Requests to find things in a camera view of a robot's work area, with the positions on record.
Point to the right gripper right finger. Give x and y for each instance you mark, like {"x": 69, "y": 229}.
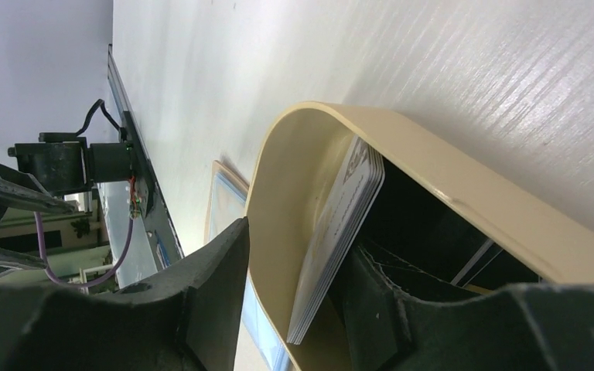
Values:
{"x": 368, "y": 294}

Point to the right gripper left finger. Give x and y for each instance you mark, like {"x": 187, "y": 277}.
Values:
{"x": 187, "y": 316}

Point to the beige card holder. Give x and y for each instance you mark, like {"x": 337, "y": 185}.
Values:
{"x": 258, "y": 344}

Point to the beige oval tray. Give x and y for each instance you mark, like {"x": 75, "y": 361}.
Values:
{"x": 543, "y": 326}

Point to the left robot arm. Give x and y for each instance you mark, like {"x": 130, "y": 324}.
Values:
{"x": 59, "y": 164}

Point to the black cards in tray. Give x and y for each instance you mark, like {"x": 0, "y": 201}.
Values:
{"x": 408, "y": 225}

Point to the silver VIP card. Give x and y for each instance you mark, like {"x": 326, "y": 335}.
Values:
{"x": 353, "y": 192}

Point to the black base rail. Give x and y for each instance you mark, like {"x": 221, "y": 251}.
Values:
{"x": 159, "y": 229}

